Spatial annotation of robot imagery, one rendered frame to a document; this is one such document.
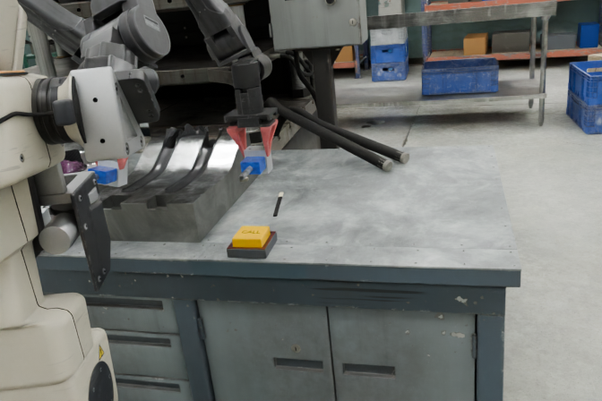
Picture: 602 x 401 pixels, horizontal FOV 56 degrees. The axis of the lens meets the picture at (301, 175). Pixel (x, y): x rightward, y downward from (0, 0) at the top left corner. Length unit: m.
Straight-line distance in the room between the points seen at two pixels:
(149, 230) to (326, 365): 0.48
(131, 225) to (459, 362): 0.73
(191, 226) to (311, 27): 0.93
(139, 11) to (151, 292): 0.67
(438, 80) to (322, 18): 2.98
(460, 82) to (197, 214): 3.80
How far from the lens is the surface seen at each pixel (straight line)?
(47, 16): 1.25
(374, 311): 1.17
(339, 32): 1.89
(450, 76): 4.78
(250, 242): 1.11
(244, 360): 1.33
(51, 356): 0.87
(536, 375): 2.11
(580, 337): 2.31
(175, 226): 1.22
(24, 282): 0.87
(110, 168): 1.24
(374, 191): 1.37
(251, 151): 1.23
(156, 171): 1.45
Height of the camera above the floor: 1.31
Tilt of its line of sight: 20 degrees down
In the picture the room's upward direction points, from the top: 6 degrees counter-clockwise
